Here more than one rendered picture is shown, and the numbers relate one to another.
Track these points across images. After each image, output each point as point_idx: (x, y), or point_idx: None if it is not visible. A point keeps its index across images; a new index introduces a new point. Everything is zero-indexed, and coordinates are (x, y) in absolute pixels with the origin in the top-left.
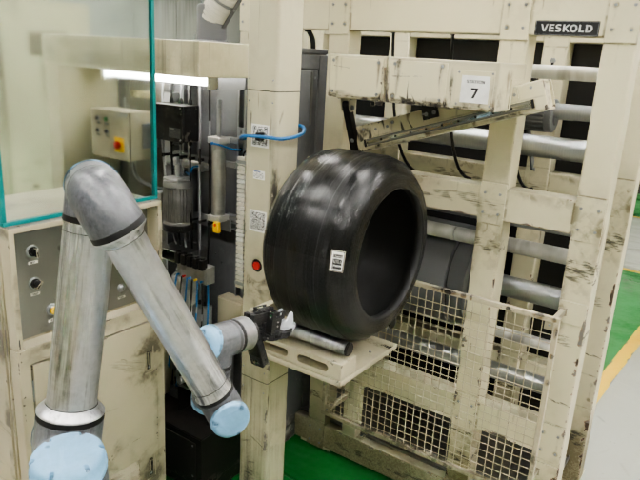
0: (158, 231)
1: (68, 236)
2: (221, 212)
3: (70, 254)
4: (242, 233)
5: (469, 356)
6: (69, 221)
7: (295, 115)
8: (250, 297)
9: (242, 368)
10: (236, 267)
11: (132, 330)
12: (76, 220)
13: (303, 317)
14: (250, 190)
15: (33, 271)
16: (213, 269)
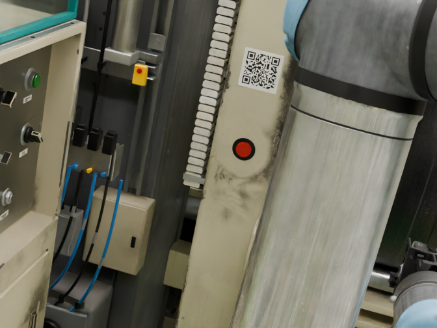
0: (75, 84)
1: (352, 140)
2: (132, 47)
3: (354, 186)
4: (215, 90)
5: None
6: (365, 101)
7: None
8: (220, 204)
9: (179, 323)
10: (192, 150)
11: (25, 278)
12: (389, 100)
13: (396, 248)
14: (251, 13)
15: None
16: (122, 150)
